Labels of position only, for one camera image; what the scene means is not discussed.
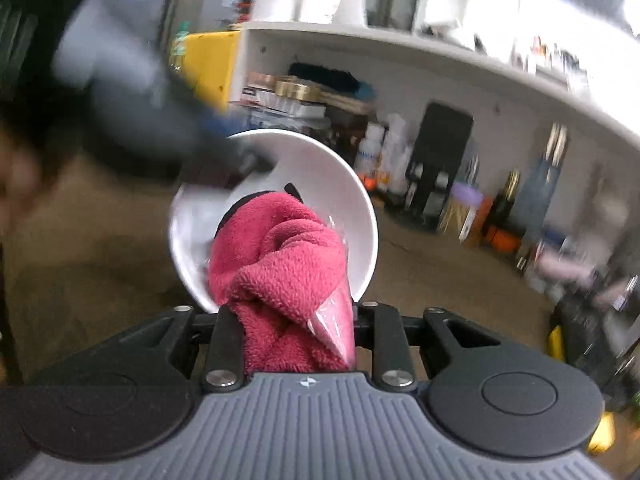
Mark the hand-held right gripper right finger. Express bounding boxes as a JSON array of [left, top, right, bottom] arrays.
[[356, 301, 501, 393]]

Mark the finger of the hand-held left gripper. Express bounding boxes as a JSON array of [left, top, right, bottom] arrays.
[[225, 141, 277, 177]]

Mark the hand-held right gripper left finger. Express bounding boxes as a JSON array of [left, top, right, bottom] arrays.
[[117, 304, 247, 394]]

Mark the clear plastic wrapper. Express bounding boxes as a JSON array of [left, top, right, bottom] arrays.
[[305, 212, 357, 368]]

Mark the white bowl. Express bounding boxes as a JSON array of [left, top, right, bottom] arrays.
[[168, 129, 379, 313]]

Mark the pink towel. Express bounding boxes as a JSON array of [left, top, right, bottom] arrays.
[[207, 191, 357, 375]]

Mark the person's left hand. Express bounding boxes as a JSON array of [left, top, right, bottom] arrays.
[[0, 132, 39, 233]]

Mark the clear plastic organiser box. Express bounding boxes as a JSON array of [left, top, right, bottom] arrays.
[[246, 107, 332, 134]]

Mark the grey striped cardboard box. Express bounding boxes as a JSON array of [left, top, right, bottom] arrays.
[[240, 85, 329, 117]]

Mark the rose gold round tin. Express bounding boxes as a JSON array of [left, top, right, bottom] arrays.
[[246, 72, 278, 94]]

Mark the green glass bottle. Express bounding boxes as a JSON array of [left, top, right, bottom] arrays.
[[169, 22, 192, 73]]

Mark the yellow plastic crate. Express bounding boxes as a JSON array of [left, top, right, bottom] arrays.
[[172, 30, 242, 113]]

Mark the black bristle brush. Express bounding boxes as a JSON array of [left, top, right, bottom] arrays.
[[287, 62, 362, 95]]

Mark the white bottle blue label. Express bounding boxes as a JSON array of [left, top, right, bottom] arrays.
[[356, 125, 387, 174]]

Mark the white spray bottle orange label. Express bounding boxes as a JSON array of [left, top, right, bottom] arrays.
[[382, 114, 413, 192]]

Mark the purple lidded toothpick jar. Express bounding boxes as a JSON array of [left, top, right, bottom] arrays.
[[439, 182, 484, 244]]

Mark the orange black jar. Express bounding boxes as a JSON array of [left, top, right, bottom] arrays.
[[482, 225, 522, 254]]

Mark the white shelf unit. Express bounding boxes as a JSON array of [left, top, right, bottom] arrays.
[[227, 20, 640, 171]]

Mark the small dark bottle gold cap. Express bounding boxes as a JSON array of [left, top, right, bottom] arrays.
[[491, 170, 522, 227]]

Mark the pink plastic item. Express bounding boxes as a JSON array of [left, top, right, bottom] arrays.
[[537, 251, 597, 282]]

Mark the black phone stand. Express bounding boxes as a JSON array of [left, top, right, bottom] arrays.
[[404, 102, 475, 231]]

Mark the blue bottle gold cap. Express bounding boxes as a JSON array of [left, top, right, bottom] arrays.
[[527, 122, 572, 224]]

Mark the yellow handled tool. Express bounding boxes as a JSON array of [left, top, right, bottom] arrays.
[[547, 325, 567, 362]]

